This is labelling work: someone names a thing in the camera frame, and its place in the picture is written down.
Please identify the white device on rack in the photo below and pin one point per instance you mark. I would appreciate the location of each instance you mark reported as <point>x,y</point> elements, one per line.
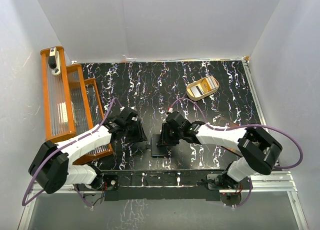
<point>54,61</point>

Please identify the orange tiered acrylic rack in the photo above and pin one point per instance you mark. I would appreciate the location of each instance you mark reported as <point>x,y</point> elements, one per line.
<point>72,103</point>

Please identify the blue credit card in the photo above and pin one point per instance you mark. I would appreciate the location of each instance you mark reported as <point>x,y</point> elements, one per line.
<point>155,150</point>

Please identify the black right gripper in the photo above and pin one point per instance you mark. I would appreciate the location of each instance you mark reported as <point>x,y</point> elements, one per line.
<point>164,138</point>

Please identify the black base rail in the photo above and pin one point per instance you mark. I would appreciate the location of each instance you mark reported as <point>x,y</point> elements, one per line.
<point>162,184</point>

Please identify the white magnetic stripe card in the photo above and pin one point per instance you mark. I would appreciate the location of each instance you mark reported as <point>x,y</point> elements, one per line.
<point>196,91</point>

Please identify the white stack of cards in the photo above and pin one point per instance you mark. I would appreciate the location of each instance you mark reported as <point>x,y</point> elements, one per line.
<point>208,84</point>

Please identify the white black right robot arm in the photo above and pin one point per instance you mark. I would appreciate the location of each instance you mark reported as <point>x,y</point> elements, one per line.
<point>259,150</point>

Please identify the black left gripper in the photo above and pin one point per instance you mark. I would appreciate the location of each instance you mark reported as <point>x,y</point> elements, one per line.
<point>139,135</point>

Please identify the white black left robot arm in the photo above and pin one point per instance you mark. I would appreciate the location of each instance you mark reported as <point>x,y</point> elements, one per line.
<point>53,165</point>

